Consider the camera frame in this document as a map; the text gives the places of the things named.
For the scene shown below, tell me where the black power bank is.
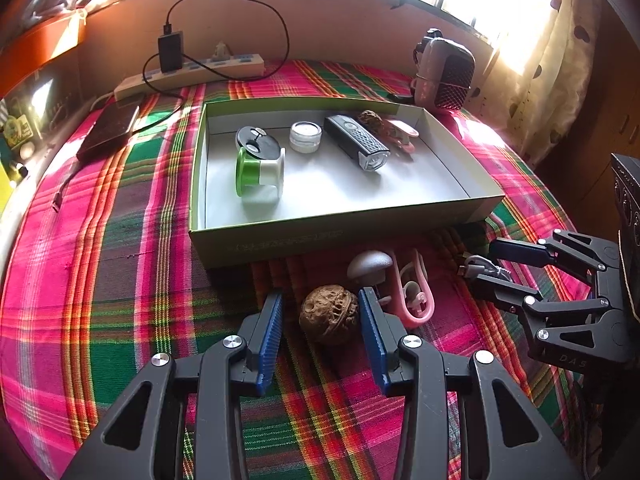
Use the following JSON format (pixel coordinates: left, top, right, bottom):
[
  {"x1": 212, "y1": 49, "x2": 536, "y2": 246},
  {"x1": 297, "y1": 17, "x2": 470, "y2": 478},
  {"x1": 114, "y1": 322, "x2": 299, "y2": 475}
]
[{"x1": 76, "y1": 104, "x2": 141, "y2": 162}]

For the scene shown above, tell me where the short black usb cable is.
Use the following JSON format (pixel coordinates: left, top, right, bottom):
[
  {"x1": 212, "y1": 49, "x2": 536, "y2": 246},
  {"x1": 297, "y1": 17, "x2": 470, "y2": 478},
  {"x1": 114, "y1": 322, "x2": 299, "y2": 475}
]
[{"x1": 50, "y1": 157, "x2": 83, "y2": 212}]

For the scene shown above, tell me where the orange planter box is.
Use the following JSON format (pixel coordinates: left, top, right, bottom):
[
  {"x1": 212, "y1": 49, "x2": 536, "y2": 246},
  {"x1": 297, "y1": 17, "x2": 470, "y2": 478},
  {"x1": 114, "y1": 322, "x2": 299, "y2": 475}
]
[{"x1": 0, "y1": 10, "x2": 88, "y2": 98}]

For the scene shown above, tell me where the black round case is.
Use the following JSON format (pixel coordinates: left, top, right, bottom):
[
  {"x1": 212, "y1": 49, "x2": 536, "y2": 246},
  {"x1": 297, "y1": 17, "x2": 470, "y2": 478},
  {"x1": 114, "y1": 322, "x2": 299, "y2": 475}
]
[{"x1": 235, "y1": 126, "x2": 281, "y2": 161}]

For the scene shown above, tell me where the green and white cardboard box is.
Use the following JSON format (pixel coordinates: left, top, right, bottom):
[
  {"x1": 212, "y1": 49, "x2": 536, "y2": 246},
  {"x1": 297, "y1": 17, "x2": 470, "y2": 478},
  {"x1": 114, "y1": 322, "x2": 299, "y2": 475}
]
[{"x1": 189, "y1": 94, "x2": 506, "y2": 270}]

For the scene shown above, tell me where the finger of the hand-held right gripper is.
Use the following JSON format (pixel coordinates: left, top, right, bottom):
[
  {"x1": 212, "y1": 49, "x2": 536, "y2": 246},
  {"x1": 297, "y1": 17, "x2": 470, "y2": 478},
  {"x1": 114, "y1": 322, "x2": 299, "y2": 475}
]
[
  {"x1": 471, "y1": 274, "x2": 623, "y2": 348},
  {"x1": 487, "y1": 229, "x2": 621, "y2": 286}
]

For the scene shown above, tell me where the plaid blanket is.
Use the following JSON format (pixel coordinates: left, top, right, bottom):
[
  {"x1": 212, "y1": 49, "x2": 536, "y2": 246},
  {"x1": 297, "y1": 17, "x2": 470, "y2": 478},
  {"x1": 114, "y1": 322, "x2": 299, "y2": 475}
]
[{"x1": 0, "y1": 57, "x2": 596, "y2": 480}]

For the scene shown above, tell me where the small white candle jar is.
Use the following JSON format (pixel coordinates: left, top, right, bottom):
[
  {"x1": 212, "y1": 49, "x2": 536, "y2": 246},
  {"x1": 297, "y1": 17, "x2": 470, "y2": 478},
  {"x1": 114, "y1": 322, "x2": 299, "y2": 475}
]
[{"x1": 289, "y1": 121, "x2": 323, "y2": 154}]

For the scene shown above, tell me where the grey portable heater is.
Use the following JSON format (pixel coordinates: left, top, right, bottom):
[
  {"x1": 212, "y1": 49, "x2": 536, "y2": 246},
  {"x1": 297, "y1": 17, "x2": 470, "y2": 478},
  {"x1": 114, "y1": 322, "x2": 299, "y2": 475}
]
[{"x1": 411, "y1": 27, "x2": 476, "y2": 111}]

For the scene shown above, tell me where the beige power strip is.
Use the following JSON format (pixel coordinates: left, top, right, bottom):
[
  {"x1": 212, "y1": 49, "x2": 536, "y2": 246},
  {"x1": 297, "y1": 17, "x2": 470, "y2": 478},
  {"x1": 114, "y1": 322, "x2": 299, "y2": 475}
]
[{"x1": 114, "y1": 52, "x2": 265, "y2": 102}]

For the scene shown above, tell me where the grey mushroom-shaped knob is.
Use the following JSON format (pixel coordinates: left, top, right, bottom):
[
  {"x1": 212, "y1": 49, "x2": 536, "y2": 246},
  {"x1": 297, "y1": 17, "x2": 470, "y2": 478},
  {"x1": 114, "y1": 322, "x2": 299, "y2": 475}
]
[{"x1": 346, "y1": 250, "x2": 394, "y2": 291}]

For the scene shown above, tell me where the spotted cream curtain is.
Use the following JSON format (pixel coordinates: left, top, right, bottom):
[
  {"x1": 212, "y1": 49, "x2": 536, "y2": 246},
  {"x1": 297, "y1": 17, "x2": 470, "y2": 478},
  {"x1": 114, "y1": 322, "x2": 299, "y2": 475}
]
[{"x1": 480, "y1": 0, "x2": 611, "y2": 161}]

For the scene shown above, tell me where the green labelled tin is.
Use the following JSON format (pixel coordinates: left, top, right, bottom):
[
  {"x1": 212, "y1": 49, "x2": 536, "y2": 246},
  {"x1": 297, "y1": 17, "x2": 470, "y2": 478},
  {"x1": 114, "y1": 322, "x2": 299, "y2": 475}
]
[{"x1": 2, "y1": 114, "x2": 33, "y2": 143}]

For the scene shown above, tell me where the black charger adapter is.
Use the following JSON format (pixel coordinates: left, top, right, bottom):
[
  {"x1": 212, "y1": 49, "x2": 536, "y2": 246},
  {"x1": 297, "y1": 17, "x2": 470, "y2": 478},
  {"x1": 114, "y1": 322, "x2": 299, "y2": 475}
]
[{"x1": 157, "y1": 31, "x2": 184, "y2": 73}]

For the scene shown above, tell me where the long black charger cable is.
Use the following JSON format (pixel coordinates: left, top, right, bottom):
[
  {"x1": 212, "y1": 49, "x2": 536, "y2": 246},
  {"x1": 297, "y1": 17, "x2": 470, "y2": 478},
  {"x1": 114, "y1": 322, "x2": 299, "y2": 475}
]
[{"x1": 142, "y1": 0, "x2": 291, "y2": 133}]

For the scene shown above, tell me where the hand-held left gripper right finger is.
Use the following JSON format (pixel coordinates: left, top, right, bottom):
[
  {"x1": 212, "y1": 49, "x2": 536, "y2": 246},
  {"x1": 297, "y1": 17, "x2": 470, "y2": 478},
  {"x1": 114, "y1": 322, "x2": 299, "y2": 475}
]
[{"x1": 357, "y1": 287, "x2": 583, "y2": 480}]

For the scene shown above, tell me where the black bike light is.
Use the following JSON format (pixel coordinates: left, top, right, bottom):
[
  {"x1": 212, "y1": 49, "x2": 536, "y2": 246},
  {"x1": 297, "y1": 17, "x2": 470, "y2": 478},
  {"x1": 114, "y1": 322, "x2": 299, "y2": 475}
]
[{"x1": 323, "y1": 114, "x2": 392, "y2": 172}]

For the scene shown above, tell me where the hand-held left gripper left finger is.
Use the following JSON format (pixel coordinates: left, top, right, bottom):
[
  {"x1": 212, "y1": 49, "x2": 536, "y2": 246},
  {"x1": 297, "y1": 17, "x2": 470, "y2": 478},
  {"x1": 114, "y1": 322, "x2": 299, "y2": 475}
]
[{"x1": 62, "y1": 290, "x2": 286, "y2": 480}]

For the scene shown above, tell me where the green and white spool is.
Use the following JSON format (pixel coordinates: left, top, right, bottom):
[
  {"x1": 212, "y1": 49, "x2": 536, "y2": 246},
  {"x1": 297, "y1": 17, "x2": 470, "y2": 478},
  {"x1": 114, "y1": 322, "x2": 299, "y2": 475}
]
[{"x1": 236, "y1": 146, "x2": 287, "y2": 205}]

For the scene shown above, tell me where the pink mushroom clip light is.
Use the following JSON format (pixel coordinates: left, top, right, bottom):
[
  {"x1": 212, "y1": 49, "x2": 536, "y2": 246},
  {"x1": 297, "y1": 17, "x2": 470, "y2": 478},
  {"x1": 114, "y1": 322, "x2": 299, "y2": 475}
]
[{"x1": 377, "y1": 247, "x2": 435, "y2": 330}]

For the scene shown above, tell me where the white usb cable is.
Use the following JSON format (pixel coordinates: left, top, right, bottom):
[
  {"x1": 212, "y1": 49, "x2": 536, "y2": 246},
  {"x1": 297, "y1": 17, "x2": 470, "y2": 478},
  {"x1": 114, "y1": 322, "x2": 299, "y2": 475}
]
[{"x1": 457, "y1": 254, "x2": 511, "y2": 283}]

